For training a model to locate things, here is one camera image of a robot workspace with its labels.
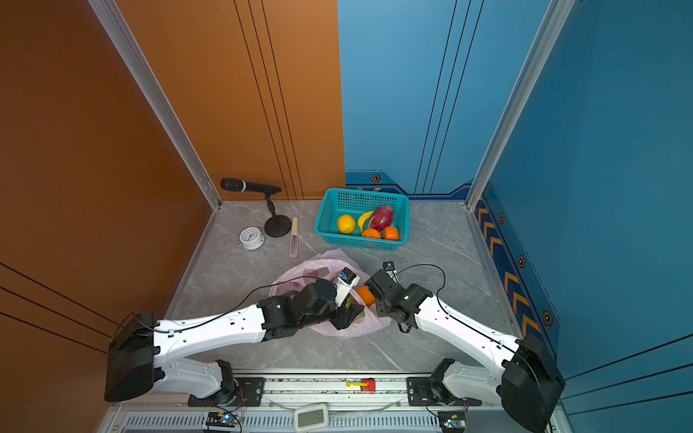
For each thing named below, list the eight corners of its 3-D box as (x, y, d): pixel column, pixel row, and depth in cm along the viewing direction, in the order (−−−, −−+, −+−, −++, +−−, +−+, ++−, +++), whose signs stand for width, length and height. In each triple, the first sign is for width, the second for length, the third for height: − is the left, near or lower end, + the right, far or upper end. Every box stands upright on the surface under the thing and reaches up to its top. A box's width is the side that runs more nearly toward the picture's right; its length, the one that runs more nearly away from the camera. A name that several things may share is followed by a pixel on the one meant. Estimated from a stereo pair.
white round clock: (241, 249, 107) (237, 243, 103) (246, 233, 112) (242, 226, 108) (262, 249, 107) (258, 243, 103) (266, 233, 112) (263, 226, 108)
